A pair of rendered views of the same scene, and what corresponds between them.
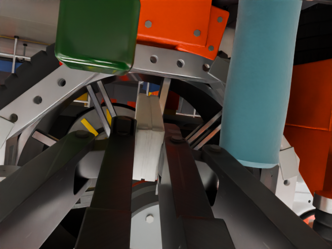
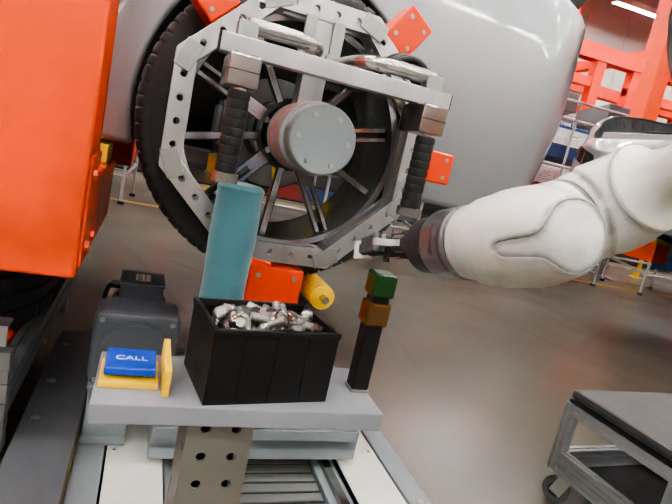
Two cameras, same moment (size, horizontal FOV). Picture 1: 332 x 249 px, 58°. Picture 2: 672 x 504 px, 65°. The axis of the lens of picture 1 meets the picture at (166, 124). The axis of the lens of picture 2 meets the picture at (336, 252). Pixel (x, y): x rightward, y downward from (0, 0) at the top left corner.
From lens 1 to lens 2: 0.72 m
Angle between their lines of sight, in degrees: 35
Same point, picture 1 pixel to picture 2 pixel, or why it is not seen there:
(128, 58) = (378, 277)
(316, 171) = not seen: hidden behind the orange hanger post
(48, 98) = (363, 228)
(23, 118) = (379, 215)
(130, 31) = (377, 286)
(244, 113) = (253, 226)
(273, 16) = (232, 291)
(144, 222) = (334, 163)
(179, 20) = (270, 283)
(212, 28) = not seen: hidden behind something
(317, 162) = not seen: hidden behind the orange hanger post
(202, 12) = (252, 290)
